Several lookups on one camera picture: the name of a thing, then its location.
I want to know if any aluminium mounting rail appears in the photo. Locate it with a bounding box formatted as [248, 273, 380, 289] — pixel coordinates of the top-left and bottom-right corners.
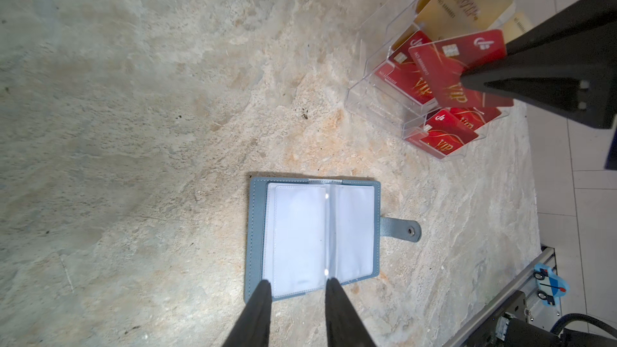
[444, 246, 557, 346]

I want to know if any red vip card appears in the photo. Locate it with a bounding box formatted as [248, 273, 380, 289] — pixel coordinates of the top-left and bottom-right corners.
[375, 31, 435, 106]
[410, 29, 514, 108]

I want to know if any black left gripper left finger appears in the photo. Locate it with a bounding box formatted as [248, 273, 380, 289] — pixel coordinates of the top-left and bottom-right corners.
[223, 280, 273, 347]

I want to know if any clear acrylic card tray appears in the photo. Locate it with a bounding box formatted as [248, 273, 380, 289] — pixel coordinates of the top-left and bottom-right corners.
[345, 0, 531, 160]

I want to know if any black corrugated cable conduit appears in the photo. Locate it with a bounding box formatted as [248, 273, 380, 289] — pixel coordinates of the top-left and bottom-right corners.
[549, 312, 617, 343]

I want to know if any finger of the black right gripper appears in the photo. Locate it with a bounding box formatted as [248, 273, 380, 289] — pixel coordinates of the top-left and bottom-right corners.
[461, 0, 616, 129]

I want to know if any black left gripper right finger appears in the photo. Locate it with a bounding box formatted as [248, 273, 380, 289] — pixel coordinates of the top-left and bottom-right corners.
[325, 278, 376, 347]

